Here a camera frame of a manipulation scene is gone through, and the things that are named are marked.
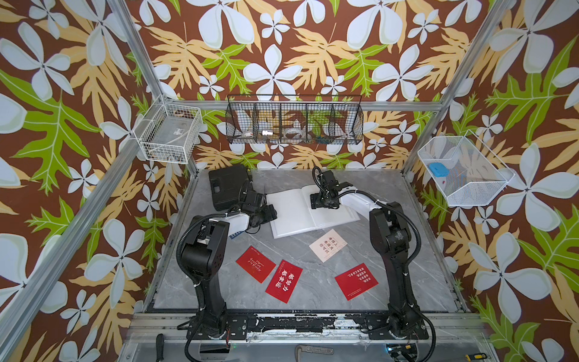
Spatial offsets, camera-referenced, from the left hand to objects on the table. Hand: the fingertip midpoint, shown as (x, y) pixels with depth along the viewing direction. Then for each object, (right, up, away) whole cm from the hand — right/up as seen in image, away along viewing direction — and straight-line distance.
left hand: (272, 211), depth 101 cm
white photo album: (+8, -1, +4) cm, 9 cm away
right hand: (+22, +5, +5) cm, 23 cm away
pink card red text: (+24, -14, -7) cm, 29 cm away
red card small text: (+33, -25, -16) cm, 45 cm away
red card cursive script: (-6, -20, -12) cm, 24 cm away
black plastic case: (-23, +12, +7) cm, 27 cm away
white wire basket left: (-39, +32, -15) cm, 53 cm away
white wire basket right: (+74, +17, -18) cm, 78 cm away
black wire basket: (+9, +41, -3) cm, 42 cm away
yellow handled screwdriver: (+66, -42, -32) cm, 85 cm away
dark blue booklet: (-17, -10, -5) cm, 21 cm away
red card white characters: (+6, -25, -17) cm, 31 cm away
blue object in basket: (+66, +18, -14) cm, 70 cm away
